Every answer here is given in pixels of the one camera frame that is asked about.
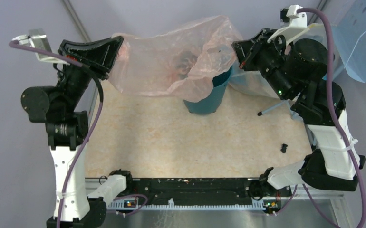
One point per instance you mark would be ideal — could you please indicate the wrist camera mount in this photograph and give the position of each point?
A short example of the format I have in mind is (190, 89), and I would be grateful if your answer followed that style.
(296, 28)
(36, 41)

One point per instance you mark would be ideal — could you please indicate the white cable duct strip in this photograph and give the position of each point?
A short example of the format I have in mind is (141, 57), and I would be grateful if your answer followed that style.
(120, 205)

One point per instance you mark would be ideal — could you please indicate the light blue perforated metal rack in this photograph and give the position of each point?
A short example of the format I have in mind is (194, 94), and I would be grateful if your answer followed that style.
(349, 36)

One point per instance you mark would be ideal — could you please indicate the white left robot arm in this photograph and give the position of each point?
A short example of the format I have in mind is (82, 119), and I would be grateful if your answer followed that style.
(67, 130)

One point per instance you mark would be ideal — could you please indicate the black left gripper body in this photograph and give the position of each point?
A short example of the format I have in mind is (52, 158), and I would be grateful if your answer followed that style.
(75, 79)

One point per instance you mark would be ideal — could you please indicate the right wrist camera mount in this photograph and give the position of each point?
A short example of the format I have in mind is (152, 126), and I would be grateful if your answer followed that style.
(296, 28)

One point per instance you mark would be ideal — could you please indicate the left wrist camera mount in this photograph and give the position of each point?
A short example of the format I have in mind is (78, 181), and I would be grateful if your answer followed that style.
(36, 41)

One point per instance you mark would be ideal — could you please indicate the small black plastic clip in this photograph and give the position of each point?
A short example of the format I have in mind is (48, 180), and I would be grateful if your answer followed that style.
(283, 148)

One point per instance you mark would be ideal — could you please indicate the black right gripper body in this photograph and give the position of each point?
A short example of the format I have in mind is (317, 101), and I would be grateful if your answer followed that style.
(265, 57)

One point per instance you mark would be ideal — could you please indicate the pink plastic trash bag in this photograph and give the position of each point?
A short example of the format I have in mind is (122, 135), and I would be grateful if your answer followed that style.
(180, 63)

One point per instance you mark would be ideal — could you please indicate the large translucent bag of trash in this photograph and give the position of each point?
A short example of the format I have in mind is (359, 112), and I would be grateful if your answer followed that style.
(252, 82)

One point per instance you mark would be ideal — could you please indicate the teal plastic trash bin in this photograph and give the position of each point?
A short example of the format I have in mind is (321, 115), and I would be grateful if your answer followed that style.
(211, 103)

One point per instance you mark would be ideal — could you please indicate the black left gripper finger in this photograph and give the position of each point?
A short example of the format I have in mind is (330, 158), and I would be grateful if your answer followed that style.
(99, 65)
(104, 46)

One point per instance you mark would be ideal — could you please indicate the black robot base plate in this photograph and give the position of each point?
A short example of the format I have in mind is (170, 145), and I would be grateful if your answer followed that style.
(203, 191)

